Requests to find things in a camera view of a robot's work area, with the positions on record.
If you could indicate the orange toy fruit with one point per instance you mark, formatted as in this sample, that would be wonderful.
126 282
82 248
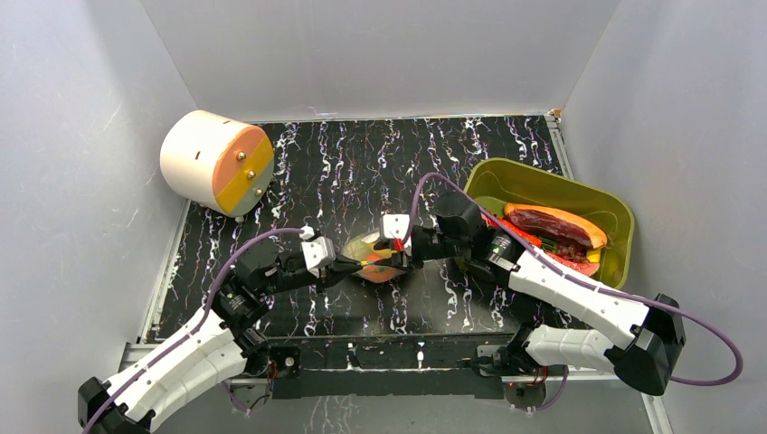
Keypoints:
379 274

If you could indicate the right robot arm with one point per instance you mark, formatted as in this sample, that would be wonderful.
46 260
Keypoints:
501 257

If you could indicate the aluminium frame rail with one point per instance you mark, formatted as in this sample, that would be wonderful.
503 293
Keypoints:
643 365

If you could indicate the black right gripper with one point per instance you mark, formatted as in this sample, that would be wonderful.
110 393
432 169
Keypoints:
411 250

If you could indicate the green toy cabbage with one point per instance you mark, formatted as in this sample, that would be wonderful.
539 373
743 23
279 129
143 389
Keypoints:
361 247

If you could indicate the clear zip top bag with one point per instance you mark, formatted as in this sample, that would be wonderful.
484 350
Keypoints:
376 256

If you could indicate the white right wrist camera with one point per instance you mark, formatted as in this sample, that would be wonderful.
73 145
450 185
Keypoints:
395 227

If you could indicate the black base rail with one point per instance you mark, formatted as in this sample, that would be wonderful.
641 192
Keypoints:
399 365

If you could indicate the dark purple toy grapes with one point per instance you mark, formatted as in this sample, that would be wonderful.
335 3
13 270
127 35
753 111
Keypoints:
572 252

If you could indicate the white round drawer cabinet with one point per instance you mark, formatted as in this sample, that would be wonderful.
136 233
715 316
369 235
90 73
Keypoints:
218 162

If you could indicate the orange toy carrot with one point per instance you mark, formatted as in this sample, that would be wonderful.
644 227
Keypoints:
587 227

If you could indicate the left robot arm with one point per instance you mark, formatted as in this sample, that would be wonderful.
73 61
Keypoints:
221 340

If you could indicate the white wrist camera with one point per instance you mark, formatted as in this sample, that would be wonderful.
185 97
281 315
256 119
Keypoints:
317 250
395 227

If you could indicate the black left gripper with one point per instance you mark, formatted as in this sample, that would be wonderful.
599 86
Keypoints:
335 273

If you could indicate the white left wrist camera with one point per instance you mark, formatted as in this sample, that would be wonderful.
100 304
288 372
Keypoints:
317 250

